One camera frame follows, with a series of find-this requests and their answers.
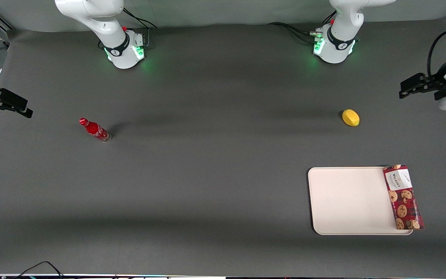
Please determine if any red cola bottle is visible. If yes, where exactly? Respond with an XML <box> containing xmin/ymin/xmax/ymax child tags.
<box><xmin>79</xmin><ymin>117</ymin><xmax>112</xmax><ymax>143</ymax></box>

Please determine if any black cable at table edge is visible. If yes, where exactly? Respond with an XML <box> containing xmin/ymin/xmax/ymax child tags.
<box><xmin>14</xmin><ymin>261</ymin><xmax>65</xmax><ymax>279</ymax></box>

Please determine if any black arm base cable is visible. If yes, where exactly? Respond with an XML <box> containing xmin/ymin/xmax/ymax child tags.
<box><xmin>268</xmin><ymin>22</ymin><xmax>321</xmax><ymax>44</ymax></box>
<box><xmin>122</xmin><ymin>7</ymin><xmax>158</xmax><ymax>30</ymax></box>

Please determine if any red cookie box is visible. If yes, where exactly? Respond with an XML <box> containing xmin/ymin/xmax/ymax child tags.
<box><xmin>383</xmin><ymin>164</ymin><xmax>425</xmax><ymax>231</ymax></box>

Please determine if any yellow lemon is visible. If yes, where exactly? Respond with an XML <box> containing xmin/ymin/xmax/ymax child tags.
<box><xmin>342</xmin><ymin>109</ymin><xmax>360</xmax><ymax>127</ymax></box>

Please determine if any black right arm base cable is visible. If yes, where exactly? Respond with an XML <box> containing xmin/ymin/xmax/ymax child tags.
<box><xmin>122</xmin><ymin>7</ymin><xmax>158</xmax><ymax>30</ymax></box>

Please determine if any beige plastic tray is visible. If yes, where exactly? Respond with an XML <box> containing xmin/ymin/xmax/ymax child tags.
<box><xmin>308</xmin><ymin>167</ymin><xmax>414</xmax><ymax>236</ymax></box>

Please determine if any black left arm base cable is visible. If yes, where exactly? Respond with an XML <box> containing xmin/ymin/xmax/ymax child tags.
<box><xmin>268</xmin><ymin>22</ymin><xmax>321</xmax><ymax>44</ymax></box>

